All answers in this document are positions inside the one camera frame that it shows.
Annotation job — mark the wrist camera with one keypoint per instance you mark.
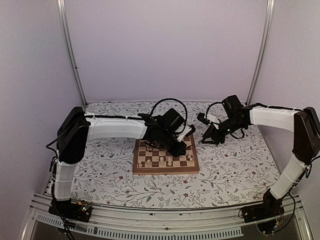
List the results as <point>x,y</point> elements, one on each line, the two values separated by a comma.
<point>189,130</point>
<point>202,118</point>

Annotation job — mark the right aluminium frame post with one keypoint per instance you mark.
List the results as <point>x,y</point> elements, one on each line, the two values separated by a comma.
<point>270,4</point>

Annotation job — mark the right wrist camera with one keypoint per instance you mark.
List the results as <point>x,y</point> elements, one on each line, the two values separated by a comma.
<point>202,118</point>

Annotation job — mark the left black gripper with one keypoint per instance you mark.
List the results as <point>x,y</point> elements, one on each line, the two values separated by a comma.
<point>178,151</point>

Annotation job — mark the wooden chess board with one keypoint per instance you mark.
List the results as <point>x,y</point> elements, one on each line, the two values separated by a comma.
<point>179,166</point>

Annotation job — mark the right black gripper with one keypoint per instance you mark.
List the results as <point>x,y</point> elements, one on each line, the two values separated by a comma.
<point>214,134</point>

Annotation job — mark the light wooden queen piece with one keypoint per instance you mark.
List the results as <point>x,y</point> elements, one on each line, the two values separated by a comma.
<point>169,161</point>

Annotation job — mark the aluminium front rail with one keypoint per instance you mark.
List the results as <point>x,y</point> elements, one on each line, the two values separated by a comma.
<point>123,223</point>

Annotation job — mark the light wooden knight piece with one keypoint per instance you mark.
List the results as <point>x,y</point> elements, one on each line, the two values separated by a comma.
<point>148,163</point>

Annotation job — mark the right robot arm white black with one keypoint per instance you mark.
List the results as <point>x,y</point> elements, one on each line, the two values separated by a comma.
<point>300,128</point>

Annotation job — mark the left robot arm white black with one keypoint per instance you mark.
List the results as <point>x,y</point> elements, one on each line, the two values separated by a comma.
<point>167,130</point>

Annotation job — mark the floral patterned table mat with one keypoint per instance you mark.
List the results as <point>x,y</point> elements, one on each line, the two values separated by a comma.
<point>236,172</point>

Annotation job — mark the aluminium frame post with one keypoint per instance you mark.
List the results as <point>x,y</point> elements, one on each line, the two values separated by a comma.
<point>62,12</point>
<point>270,4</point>

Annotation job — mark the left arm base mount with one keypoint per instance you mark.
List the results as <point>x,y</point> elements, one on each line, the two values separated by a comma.
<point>70,210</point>

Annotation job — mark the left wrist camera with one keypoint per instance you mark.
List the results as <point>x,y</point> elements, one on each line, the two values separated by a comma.
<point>189,130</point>

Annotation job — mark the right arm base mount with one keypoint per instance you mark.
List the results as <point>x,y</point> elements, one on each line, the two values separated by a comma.
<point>271,210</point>

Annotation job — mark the light wooden king piece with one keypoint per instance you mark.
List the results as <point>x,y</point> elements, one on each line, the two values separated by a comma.
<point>162,162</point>

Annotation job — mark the left aluminium frame post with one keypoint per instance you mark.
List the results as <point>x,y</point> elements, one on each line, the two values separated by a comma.
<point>62,12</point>

